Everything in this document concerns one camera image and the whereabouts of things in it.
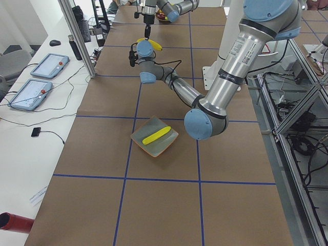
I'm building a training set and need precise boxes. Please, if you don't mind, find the blue teach pendant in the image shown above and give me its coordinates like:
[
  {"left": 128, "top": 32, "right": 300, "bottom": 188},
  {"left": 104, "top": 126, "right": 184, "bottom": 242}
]
[
  {"left": 30, "top": 53, "right": 70, "bottom": 79},
  {"left": 7, "top": 78, "right": 53, "bottom": 111}
]

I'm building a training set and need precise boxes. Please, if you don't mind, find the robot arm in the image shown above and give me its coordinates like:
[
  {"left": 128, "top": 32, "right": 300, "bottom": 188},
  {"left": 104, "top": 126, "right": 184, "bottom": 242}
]
[
  {"left": 136, "top": 1, "right": 302, "bottom": 140},
  {"left": 141, "top": 0, "right": 199, "bottom": 39}
]

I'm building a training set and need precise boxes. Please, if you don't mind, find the small black box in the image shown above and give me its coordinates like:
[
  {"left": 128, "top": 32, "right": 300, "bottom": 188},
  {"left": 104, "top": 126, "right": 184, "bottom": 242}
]
[{"left": 31, "top": 127, "right": 41, "bottom": 137}]

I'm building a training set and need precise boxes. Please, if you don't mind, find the black water bottle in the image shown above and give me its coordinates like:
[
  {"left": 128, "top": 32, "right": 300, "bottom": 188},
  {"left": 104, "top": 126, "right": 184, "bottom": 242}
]
[{"left": 68, "top": 34, "right": 82, "bottom": 60}]

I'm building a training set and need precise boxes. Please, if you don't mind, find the red cylinder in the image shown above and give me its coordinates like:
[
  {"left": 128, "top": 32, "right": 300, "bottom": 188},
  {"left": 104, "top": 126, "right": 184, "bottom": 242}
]
[{"left": 1, "top": 212, "right": 34, "bottom": 234}]

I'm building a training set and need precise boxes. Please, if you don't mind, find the black keyboard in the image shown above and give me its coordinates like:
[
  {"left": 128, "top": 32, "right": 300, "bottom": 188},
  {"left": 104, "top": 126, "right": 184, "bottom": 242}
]
[{"left": 77, "top": 20, "right": 91, "bottom": 43}]

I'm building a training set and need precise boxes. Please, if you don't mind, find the yellow banana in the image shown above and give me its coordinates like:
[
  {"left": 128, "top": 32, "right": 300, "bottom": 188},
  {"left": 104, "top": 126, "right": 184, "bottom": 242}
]
[
  {"left": 142, "top": 126, "right": 171, "bottom": 145},
  {"left": 136, "top": 38, "right": 162, "bottom": 51}
]

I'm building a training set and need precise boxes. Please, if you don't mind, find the aluminium frame post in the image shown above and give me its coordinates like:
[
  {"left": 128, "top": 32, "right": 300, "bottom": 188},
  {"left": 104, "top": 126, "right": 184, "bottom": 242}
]
[{"left": 58, "top": 0, "right": 96, "bottom": 78}]

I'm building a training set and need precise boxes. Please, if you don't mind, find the black computer mouse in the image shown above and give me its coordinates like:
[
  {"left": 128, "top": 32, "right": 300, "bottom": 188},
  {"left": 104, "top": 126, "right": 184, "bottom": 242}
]
[{"left": 49, "top": 39, "right": 61, "bottom": 47}]

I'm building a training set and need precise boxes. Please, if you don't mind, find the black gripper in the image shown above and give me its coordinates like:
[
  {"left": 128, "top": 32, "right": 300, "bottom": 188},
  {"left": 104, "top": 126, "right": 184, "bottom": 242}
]
[{"left": 143, "top": 13, "right": 154, "bottom": 39}]

